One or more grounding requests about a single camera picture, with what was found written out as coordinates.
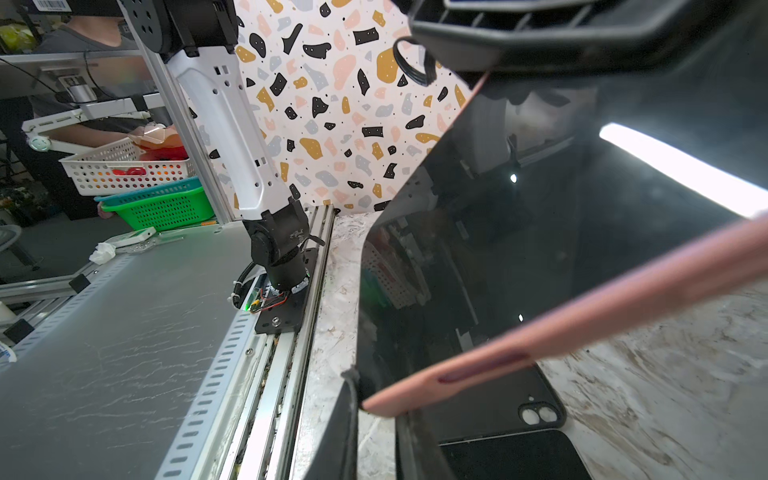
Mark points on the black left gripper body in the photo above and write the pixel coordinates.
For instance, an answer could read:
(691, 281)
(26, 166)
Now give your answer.
(527, 39)

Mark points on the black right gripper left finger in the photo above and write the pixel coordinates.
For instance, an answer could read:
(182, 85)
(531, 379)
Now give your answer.
(337, 453)

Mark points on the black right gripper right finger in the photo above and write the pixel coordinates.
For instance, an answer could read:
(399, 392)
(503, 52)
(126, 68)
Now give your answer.
(418, 455)

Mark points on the phone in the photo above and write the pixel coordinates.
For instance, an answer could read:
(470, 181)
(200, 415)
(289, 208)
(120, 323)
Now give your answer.
(542, 455)
(552, 215)

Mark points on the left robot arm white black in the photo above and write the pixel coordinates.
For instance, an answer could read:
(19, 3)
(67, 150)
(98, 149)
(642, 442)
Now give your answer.
(336, 103)

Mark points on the green plastic basket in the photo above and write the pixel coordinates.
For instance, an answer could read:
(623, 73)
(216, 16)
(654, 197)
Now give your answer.
(164, 207)

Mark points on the white plastic basket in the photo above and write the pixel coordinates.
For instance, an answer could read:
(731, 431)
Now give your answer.
(120, 167)

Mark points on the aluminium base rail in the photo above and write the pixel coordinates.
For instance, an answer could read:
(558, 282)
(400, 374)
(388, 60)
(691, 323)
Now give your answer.
(242, 422)

